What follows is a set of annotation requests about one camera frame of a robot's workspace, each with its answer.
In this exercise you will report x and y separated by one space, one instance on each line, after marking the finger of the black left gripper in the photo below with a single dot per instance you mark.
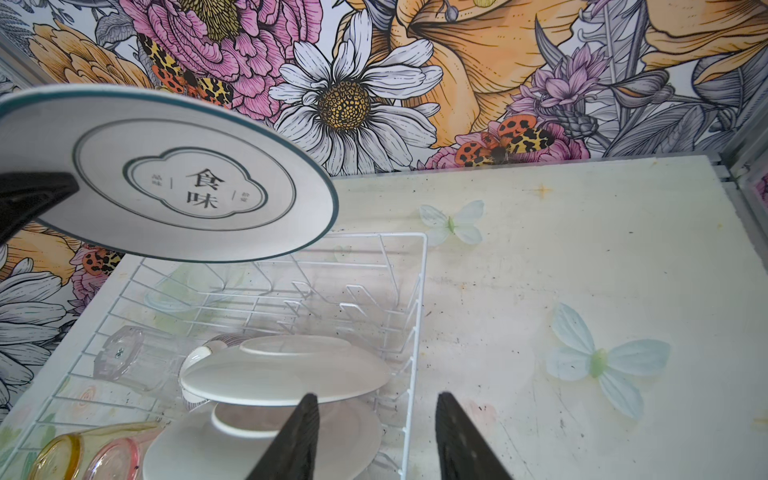
27 195

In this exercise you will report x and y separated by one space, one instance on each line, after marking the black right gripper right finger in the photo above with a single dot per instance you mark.
463 452

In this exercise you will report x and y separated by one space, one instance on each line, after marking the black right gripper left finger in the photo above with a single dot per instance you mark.
292 453

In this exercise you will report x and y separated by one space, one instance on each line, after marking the white plate green band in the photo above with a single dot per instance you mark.
193 447

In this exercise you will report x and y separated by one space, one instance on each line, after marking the white plate green rim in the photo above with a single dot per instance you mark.
165 176

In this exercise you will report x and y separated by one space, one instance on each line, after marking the white plate red characters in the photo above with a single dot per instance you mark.
276 371

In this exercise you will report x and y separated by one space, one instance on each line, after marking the white ceramic bowl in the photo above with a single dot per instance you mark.
213 345

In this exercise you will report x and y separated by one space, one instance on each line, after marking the pink glass cup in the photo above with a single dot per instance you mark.
122 458

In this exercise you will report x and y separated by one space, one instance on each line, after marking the clear glass cup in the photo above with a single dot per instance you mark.
142 359

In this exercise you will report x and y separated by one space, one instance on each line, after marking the yellow glass cup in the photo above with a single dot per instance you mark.
67 456

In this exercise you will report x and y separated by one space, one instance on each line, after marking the white wire dish rack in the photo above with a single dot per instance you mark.
364 288

